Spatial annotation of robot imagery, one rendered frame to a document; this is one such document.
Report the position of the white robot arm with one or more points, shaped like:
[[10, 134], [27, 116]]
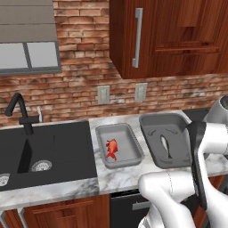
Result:
[[178, 190]]

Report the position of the small grey tupperware container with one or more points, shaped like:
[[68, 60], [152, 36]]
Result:
[[119, 145]]

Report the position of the red orange fish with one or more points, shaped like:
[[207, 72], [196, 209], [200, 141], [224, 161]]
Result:
[[112, 149]]

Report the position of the large grey tupperware container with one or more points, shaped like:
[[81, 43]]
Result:
[[166, 139]]

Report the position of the grey silver fish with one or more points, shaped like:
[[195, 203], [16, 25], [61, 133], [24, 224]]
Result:
[[166, 145]]

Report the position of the white soap dispenser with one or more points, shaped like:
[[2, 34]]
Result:
[[39, 114]]

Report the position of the black kitchen sink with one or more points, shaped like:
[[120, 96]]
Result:
[[47, 154]]

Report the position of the black hob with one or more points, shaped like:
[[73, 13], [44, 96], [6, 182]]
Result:
[[196, 114]]

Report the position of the black sink tap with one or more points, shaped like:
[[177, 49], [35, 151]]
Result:
[[21, 114]]

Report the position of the black dishwasher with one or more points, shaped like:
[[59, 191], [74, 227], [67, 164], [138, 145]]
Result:
[[126, 210]]

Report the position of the grey framed window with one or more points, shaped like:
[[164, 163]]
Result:
[[28, 56]]

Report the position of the grey window blind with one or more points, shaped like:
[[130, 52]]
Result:
[[26, 20]]

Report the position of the grey wall socket plate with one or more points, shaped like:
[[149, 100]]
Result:
[[103, 94], [140, 92]]

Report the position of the wooden wall cupboard door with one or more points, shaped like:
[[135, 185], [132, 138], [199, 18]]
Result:
[[175, 35]]

